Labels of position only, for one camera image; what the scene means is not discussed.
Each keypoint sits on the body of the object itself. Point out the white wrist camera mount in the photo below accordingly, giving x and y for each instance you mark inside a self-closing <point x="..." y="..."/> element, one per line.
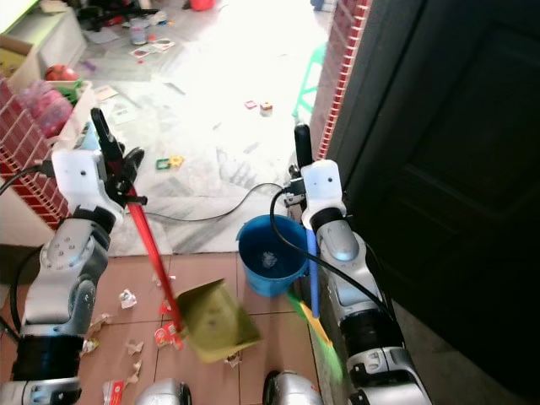
<point x="322" y="187"/>
<point x="80" y="179"/>

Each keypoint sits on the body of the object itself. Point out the pink plastic bag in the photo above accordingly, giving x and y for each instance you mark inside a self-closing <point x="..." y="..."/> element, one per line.
<point x="51" y="105"/>

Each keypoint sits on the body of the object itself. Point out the green plastic stool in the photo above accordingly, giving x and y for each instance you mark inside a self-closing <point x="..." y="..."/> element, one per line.
<point x="310" y="80"/>

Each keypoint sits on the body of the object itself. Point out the black machine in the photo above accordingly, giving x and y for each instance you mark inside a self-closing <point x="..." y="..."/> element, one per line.
<point x="110" y="15"/>

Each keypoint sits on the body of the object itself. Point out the red and white wrapper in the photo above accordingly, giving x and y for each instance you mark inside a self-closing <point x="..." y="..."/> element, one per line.
<point x="116" y="393"/>

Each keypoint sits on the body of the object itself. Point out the white crumpled paper scrap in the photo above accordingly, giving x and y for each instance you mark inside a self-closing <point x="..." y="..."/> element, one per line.
<point x="127" y="299"/>
<point x="89" y="345"/>
<point x="139" y="371"/>
<point x="99" y="321"/>
<point x="134" y="347"/>
<point x="233" y="360"/>

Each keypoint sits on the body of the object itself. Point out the white low cabinet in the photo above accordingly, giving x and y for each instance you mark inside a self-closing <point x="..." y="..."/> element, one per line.
<point x="55" y="35"/>

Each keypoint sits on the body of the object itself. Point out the brown cardboard box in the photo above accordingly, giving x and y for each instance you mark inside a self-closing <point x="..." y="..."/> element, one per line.
<point x="17" y="63"/>

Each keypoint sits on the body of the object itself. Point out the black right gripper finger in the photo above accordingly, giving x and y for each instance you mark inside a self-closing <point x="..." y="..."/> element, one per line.
<point x="303" y="145"/>

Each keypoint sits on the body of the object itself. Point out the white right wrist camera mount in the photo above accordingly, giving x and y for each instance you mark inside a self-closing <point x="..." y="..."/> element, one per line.
<point x="322" y="187"/>

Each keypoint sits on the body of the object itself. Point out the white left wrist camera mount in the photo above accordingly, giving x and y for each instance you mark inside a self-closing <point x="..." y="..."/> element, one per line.
<point x="80" y="179"/>

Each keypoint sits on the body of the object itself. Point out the silver robot leg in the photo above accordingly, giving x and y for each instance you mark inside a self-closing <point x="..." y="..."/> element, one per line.
<point x="291" y="390"/>
<point x="162" y="393"/>

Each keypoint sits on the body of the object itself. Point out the small pink card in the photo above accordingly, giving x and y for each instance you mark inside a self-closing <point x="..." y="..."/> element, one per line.
<point x="251" y="105"/>

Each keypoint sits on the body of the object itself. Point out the black door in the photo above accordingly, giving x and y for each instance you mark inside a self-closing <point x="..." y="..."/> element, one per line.
<point x="447" y="169"/>

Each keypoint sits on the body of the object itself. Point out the white plastic crate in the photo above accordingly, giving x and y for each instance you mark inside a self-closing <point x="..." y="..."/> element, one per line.
<point x="84" y="105"/>

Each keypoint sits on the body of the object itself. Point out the silver left robot leg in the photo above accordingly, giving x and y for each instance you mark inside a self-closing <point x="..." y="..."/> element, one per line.
<point x="162" y="393"/>

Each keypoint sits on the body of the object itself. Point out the silver right robot leg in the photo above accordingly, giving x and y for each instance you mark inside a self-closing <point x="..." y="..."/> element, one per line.
<point x="291" y="390"/>

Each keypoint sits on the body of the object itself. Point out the small orange block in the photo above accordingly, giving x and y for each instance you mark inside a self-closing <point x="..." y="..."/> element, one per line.
<point x="266" y="108"/>

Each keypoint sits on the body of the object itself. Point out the clear plastic jar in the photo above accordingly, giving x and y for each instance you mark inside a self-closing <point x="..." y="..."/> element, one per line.
<point x="137" y="32"/>

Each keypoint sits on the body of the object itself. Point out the yellow and green toy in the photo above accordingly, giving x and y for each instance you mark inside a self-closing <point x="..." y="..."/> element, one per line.
<point x="170" y="161"/>

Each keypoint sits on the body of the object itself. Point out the red snack wrapper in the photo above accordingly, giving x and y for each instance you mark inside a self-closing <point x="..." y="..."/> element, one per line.
<point x="169" y="336"/>

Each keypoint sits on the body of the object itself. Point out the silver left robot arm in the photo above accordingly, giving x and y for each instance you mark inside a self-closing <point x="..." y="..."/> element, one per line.
<point x="63" y="270"/>

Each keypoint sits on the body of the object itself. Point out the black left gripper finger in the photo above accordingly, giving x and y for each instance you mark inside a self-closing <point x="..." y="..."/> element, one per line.
<point x="133" y="163"/>
<point x="106" y="135"/>

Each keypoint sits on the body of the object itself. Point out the red round tub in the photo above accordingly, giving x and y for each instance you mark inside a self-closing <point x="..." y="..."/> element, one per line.
<point x="202" y="3"/>

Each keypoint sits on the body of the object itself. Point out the blue plastic bucket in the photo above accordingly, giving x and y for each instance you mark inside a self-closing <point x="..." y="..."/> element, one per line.
<point x="270" y="253"/>

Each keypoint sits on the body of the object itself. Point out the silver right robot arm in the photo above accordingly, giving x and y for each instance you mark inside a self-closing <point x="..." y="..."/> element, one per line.
<point x="346" y="253"/>

